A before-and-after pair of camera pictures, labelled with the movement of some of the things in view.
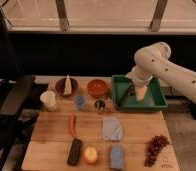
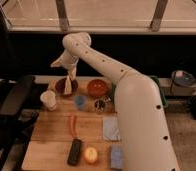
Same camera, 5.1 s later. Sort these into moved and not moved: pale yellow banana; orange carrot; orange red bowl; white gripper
Moved: white gripper
Not moved: orange red bowl; pale yellow banana; orange carrot
